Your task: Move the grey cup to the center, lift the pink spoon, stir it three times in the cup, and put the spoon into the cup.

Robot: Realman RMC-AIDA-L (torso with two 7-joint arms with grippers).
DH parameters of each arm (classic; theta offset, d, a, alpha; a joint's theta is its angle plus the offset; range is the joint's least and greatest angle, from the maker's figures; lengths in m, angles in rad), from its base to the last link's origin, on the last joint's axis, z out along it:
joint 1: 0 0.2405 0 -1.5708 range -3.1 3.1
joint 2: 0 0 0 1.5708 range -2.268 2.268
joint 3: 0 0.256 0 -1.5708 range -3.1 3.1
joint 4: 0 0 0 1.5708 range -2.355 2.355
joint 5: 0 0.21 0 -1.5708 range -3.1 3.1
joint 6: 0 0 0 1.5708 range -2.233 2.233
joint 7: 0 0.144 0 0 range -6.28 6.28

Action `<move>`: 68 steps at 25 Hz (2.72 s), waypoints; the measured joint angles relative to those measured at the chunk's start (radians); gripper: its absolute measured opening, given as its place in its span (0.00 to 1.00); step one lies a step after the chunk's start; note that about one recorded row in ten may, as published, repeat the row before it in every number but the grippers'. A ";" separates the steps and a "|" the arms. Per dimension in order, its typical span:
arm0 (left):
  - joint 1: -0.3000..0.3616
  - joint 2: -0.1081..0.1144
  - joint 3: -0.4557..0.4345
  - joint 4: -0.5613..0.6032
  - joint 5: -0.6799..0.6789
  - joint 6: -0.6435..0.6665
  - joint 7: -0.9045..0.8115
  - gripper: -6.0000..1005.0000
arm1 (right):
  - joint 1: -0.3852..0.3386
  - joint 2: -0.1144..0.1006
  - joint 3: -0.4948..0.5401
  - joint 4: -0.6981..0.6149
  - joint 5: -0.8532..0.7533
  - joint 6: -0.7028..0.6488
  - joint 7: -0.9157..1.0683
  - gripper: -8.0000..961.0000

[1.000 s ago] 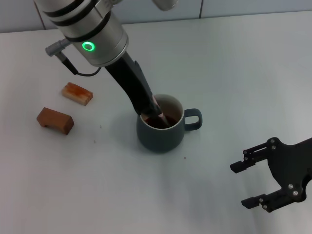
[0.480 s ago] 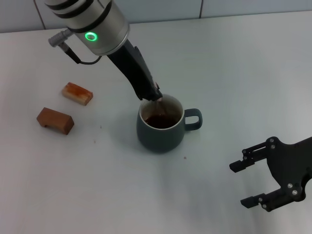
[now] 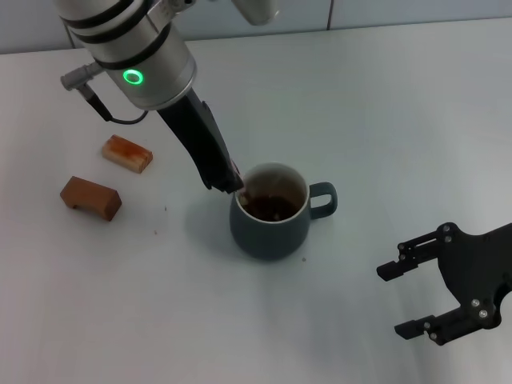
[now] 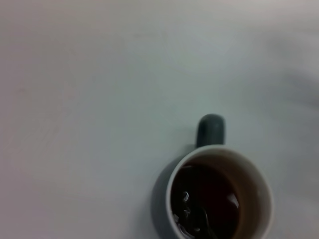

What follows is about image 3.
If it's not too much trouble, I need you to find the dark grey ceramic mug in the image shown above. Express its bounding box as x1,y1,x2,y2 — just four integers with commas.
229,161,339,262

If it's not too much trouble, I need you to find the grey cable with metal plug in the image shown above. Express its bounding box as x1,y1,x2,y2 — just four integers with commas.
60,62,149,125

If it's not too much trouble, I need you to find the dark brown arched wooden block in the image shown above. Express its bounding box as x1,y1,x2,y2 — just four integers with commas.
59,175,123,222

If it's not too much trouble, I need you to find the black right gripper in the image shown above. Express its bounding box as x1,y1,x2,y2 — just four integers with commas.
375,222,512,347

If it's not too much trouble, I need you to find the pink handled metal spoon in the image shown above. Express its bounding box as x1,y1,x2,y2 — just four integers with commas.
232,159,252,207

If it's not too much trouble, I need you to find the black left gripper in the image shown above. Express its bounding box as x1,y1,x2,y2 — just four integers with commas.
157,89,246,196

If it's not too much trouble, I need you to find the light stained wooden block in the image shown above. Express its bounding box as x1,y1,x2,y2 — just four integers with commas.
101,134,154,175

